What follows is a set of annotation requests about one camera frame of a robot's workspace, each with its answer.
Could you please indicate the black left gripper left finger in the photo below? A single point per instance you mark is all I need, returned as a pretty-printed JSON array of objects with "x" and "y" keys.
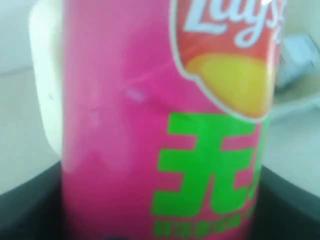
[{"x": 34, "y": 210}]

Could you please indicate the pink Lays chip can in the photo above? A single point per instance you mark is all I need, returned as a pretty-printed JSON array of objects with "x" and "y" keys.
[{"x": 166, "y": 106}]

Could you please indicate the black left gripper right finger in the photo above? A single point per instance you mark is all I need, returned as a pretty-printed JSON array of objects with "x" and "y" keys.
[{"x": 284, "y": 211}]

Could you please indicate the cream bin triangle mark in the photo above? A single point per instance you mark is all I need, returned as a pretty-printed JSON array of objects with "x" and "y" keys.
[{"x": 45, "y": 33}]

